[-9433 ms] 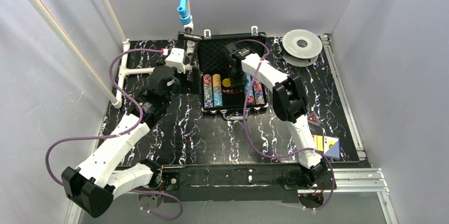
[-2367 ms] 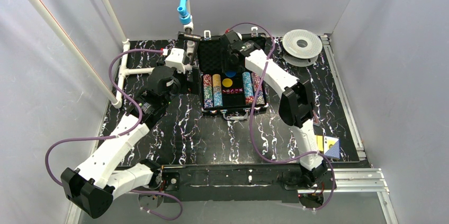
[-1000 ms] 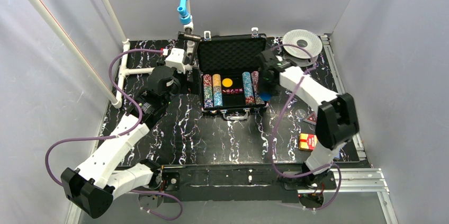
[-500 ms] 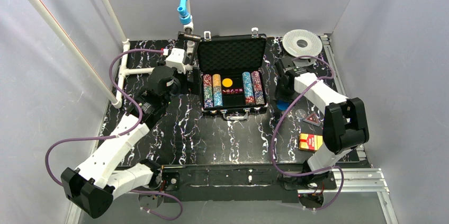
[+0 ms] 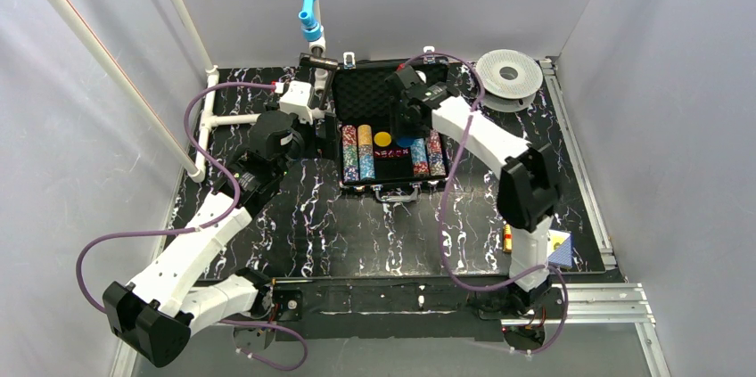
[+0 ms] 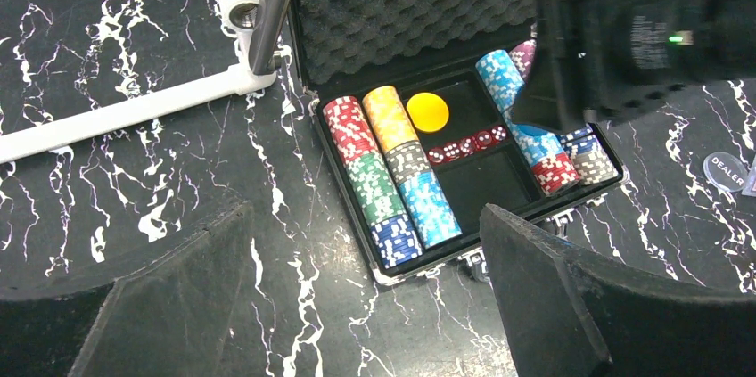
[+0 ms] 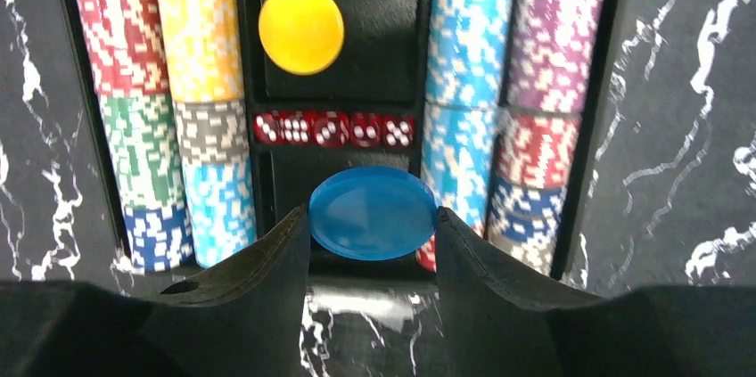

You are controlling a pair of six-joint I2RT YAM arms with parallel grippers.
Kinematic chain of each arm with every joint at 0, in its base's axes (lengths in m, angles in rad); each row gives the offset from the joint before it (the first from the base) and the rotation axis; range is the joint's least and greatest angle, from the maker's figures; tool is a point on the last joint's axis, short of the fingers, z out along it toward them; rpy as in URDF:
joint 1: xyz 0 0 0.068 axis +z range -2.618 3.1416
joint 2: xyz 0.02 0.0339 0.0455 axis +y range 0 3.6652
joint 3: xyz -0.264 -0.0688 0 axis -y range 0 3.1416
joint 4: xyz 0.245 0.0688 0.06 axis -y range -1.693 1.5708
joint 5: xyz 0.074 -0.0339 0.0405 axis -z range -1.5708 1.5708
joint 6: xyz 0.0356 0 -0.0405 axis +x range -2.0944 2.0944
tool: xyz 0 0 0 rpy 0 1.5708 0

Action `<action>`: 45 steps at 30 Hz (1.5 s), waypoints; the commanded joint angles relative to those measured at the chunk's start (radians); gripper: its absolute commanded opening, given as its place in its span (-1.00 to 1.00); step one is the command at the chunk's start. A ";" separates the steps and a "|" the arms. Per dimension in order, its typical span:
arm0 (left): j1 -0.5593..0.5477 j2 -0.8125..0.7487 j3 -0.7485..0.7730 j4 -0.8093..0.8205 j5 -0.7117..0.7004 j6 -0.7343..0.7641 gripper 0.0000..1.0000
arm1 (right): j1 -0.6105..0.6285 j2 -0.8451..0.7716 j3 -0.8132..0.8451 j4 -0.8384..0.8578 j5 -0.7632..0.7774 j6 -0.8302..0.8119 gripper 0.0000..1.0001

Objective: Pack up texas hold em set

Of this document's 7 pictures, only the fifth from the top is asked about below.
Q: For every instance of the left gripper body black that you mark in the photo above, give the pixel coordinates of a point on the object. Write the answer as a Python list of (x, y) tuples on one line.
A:
[(318, 89)]

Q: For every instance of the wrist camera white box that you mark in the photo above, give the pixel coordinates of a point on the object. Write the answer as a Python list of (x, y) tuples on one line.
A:
[(421, 75), (295, 100)]

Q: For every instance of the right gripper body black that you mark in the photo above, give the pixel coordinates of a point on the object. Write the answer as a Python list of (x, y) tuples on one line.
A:
[(405, 120)]

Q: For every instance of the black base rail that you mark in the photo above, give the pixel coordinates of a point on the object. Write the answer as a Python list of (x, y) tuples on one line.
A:
[(403, 308)]

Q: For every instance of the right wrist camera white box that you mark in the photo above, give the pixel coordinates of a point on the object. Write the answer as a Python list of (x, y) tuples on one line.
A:
[(421, 75)]

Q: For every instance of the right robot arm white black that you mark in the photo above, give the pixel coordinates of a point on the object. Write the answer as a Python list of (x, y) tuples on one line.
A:
[(529, 183)]

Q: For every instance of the metal pole with clamp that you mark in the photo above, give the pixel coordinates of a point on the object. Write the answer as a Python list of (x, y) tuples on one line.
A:
[(325, 67)]

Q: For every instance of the blue card deck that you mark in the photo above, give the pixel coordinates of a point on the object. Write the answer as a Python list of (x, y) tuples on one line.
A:
[(560, 249)]

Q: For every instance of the chip row far left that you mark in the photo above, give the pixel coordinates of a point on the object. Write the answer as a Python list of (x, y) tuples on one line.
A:
[(350, 158)]

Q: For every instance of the chip row far right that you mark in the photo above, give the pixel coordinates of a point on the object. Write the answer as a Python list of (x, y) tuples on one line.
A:
[(435, 154)]

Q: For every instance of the blue round chip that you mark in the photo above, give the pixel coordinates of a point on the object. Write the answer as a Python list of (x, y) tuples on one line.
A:
[(404, 142)]

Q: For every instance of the red yellow card deck box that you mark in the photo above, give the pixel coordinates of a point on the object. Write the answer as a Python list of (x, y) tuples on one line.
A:
[(507, 239)]

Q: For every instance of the white PVC pipe frame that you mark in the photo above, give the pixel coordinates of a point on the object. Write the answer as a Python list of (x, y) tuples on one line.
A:
[(134, 41)]

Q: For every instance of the chip row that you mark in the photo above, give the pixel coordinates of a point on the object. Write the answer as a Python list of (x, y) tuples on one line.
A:
[(365, 152), (350, 158), (435, 154), (419, 158)]

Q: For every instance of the aluminium rail frame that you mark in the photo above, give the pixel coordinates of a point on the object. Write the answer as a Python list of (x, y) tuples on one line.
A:
[(614, 313)]

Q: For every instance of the black poker chip case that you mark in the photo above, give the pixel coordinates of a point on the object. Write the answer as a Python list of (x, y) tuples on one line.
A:
[(360, 96)]

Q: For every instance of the red dice in case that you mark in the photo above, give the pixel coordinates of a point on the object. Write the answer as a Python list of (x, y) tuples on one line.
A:
[(392, 153)]

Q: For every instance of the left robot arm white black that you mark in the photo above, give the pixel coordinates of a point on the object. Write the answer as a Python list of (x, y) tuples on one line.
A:
[(158, 311)]

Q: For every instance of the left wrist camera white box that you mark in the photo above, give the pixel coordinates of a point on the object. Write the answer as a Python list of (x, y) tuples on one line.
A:
[(295, 100)]

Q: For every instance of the grey filament spool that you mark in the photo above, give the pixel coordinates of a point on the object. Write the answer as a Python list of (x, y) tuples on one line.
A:
[(511, 80)]

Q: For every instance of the yellow round chip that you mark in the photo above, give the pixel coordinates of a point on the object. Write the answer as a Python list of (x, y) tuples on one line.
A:
[(382, 139)]

